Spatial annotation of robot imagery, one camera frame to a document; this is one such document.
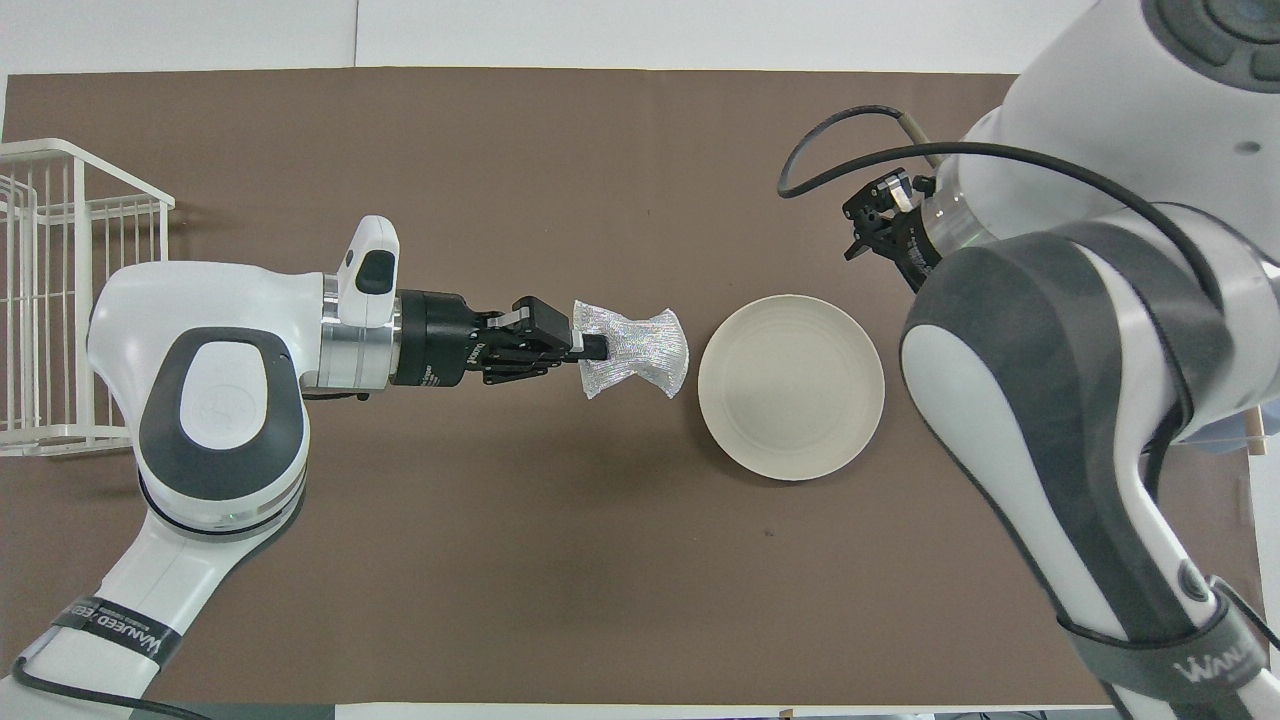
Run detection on white wire dish rack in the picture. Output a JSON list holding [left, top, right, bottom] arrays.
[[0, 138, 176, 458]]

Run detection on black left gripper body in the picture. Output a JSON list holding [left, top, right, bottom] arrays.
[[395, 292, 576, 386]]

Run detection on cream round plate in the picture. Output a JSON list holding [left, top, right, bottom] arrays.
[[697, 294, 887, 482]]

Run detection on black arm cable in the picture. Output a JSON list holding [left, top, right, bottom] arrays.
[[8, 655, 213, 720], [778, 105, 1229, 306]]

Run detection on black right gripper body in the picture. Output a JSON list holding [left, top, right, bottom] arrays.
[[870, 205, 946, 293]]

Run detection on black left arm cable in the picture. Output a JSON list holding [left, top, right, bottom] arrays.
[[8, 655, 213, 720]]

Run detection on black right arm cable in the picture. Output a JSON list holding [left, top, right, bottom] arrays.
[[778, 105, 1229, 306]]

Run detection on blue plastic cup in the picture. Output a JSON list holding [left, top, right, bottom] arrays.
[[1185, 412, 1251, 453]]

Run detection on brown table mat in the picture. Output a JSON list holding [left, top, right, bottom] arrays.
[[0, 68, 1273, 707]]

